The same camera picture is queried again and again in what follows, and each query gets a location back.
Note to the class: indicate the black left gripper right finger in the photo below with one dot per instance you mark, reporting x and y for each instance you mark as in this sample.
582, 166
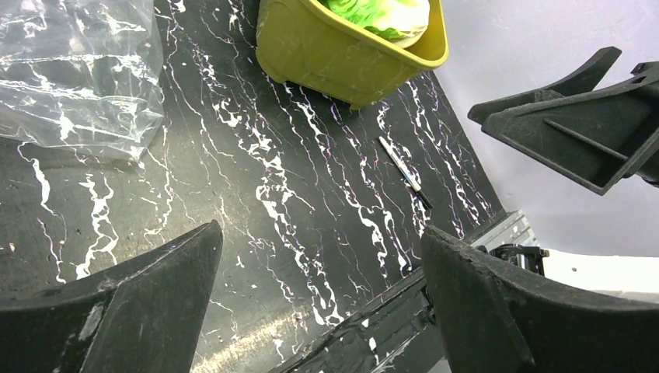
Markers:
497, 317

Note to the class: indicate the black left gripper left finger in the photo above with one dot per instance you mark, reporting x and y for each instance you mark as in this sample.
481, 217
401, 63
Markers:
142, 315

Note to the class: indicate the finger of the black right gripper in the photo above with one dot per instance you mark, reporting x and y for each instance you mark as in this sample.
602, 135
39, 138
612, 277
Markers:
596, 138
582, 80

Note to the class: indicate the green lettuce toy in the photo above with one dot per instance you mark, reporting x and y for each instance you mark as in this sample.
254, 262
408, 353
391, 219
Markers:
401, 22

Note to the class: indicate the clear zip top bag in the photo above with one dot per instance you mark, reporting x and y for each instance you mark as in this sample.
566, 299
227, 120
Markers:
81, 75

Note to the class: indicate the black white pen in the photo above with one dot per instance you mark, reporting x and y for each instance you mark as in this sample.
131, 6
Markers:
405, 172

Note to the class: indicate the olive green plastic bin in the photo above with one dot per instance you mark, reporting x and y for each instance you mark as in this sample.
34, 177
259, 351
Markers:
305, 43

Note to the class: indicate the black table edge bracket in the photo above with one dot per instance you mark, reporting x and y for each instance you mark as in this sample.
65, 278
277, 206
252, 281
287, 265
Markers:
525, 257

